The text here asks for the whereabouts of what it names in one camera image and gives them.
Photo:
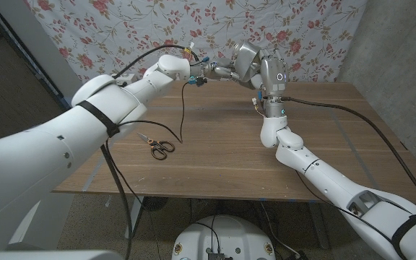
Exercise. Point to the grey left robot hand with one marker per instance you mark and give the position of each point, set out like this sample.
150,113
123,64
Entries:
222,71

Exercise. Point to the grey duct tape roll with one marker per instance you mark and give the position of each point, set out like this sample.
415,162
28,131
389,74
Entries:
246,59

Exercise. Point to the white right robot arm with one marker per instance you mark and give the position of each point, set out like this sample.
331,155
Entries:
338,184

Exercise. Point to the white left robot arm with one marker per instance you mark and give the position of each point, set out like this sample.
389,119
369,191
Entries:
67,144

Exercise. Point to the orange black scissors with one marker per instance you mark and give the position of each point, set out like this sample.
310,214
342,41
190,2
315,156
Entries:
159,148

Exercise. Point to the floral backdrop cloth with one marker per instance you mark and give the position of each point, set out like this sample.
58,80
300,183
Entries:
302,29

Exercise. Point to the white power strip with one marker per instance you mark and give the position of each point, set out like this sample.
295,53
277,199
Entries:
130,77

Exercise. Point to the black floor fan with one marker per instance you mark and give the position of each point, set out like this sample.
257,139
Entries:
154,204

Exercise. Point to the white robot torso base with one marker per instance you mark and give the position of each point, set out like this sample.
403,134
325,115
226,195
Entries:
226,234

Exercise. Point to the grey table leg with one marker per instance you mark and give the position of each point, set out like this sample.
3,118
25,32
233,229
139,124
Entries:
137,220
318,225

